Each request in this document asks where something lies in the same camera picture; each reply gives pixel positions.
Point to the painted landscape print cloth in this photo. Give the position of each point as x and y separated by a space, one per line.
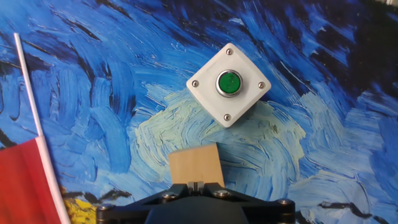
311 140

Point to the light wooden block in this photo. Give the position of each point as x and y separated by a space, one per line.
196 165

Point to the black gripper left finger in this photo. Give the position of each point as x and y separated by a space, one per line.
130 211

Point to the large red flag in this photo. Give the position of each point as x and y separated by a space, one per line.
21 183

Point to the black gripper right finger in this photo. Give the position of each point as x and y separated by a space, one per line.
270 211

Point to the grey box green push button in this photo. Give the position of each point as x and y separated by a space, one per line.
228 84

